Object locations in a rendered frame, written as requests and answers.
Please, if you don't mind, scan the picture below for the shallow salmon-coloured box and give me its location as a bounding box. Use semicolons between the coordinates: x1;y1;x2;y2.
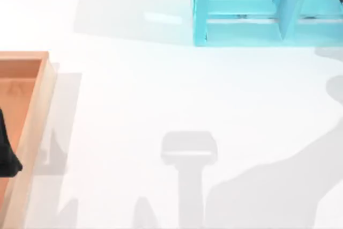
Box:
0;51;57;229

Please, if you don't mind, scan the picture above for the light blue rack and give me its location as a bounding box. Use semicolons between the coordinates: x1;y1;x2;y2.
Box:
191;0;343;47

